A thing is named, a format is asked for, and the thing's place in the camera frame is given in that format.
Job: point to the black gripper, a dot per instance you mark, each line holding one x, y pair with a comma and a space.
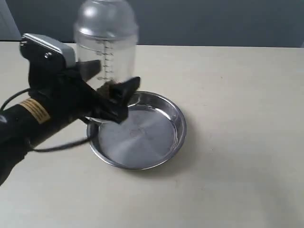
67, 88

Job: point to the clear plastic shaker bottle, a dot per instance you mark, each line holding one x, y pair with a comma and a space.
107, 30

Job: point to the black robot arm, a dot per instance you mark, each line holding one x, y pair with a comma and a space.
26, 125

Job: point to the round stainless steel plate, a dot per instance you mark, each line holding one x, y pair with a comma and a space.
153, 133

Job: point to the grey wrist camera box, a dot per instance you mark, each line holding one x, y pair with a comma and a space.
52, 44

